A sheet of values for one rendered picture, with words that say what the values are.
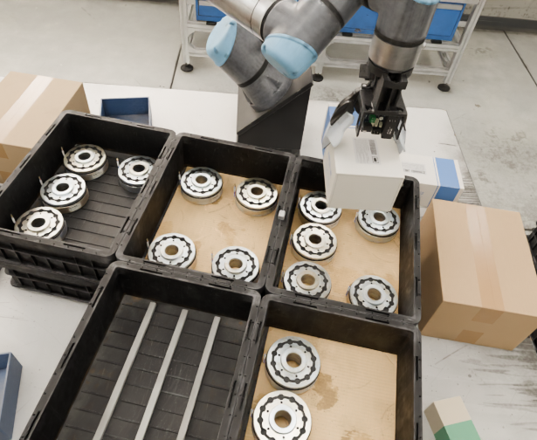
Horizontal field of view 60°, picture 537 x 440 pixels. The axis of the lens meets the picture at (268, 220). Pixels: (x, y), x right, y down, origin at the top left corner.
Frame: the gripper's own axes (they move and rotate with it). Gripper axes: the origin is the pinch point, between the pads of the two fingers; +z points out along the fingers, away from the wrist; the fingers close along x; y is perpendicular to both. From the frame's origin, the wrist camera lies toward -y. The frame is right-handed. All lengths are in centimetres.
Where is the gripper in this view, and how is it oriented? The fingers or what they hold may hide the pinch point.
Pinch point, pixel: (361, 147)
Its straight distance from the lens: 91.9
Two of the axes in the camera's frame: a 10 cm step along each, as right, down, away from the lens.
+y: -0.2, 7.7, -6.4
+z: -0.8, 6.3, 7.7
